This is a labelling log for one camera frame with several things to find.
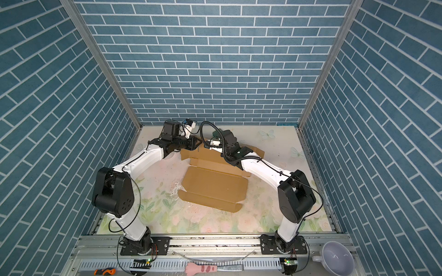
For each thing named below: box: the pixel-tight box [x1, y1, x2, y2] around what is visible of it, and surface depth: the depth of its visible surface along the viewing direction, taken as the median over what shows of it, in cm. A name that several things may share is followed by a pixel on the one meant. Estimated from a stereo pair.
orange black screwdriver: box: [93, 267, 117, 276], surface depth 68 cm
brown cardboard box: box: [178, 143, 265, 213], surface depth 95 cm
